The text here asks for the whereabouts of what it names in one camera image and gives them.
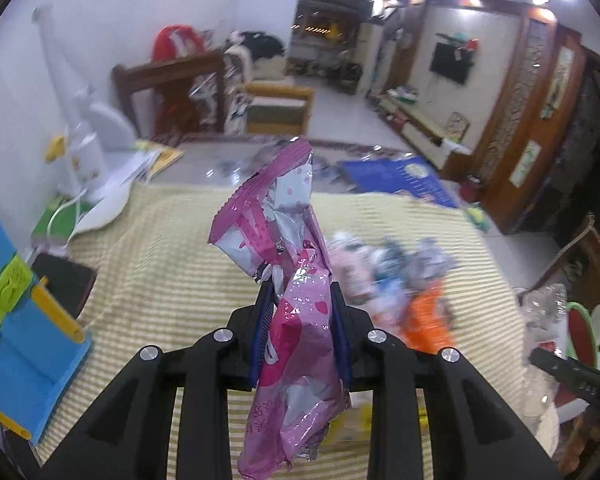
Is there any wooden sofa with cushions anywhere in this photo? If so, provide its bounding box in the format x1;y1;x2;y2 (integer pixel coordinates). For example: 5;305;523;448
224;46;315;136

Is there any blue toy organizer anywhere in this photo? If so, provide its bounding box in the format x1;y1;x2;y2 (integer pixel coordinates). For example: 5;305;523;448
0;222;91;444

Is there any pink foil snack wrapper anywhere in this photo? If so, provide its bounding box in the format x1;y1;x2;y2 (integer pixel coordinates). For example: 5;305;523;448
209;140;350;479

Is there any green plush toy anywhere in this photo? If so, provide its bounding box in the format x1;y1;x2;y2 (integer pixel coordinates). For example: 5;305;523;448
465;205;491;233

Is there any low tv cabinet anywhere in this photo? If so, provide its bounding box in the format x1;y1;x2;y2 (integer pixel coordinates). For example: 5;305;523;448
378;93;472;182

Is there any red bag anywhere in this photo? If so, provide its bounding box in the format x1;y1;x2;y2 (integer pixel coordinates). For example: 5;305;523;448
151;25;207;63

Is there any dark wooden carved chair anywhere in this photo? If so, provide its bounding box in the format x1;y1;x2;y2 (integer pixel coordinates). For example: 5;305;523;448
518;214;600;479

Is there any wooden chair near wall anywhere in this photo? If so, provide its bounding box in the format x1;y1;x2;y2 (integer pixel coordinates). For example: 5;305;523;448
111;51;226;138

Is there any orange snack wrapper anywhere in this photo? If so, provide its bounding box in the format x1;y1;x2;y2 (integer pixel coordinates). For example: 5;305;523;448
399;282;454;354

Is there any blue printed board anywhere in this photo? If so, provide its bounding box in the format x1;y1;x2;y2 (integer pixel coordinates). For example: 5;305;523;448
340;156;457;208

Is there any red bin green rim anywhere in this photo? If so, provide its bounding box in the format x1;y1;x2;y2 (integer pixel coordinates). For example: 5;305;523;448
554;301;598;424

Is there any small red floor bin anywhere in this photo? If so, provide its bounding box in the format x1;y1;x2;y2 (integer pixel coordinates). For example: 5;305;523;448
458;174;484;204

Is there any wall mounted television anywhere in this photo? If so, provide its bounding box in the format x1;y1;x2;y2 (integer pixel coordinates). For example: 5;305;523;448
429;42;475;86

